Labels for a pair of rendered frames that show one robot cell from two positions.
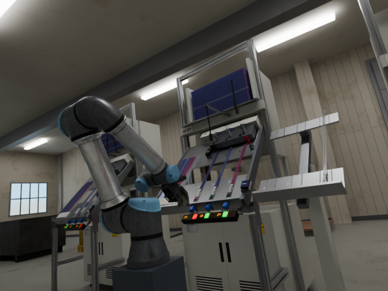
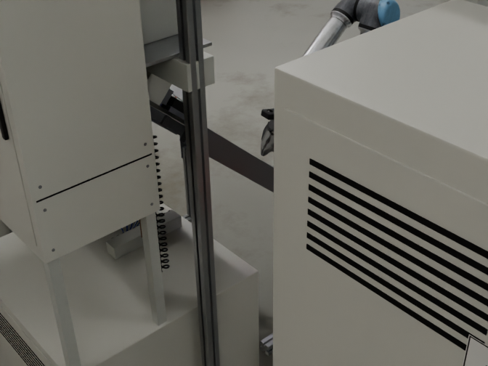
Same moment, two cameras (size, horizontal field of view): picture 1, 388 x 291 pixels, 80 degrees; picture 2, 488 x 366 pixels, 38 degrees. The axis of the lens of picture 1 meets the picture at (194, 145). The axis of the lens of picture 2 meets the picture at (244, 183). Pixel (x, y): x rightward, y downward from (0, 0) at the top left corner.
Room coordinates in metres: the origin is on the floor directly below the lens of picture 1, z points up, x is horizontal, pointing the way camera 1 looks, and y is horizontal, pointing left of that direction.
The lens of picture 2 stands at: (3.47, 0.54, 2.01)
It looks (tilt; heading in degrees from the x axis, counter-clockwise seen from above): 33 degrees down; 194
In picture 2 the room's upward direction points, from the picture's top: 1 degrees counter-clockwise
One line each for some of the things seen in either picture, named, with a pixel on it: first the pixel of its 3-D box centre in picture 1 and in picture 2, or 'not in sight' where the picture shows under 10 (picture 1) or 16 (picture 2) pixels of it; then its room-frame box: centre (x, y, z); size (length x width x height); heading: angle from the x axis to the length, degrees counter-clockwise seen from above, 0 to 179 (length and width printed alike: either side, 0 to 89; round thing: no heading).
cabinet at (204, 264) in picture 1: (247, 252); (118, 333); (1.90, -0.30, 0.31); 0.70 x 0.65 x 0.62; 54
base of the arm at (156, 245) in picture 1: (148, 247); not in sight; (0.90, 0.21, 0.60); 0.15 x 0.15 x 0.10
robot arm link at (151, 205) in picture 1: (144, 214); not in sight; (0.90, 0.22, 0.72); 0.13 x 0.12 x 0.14; 56
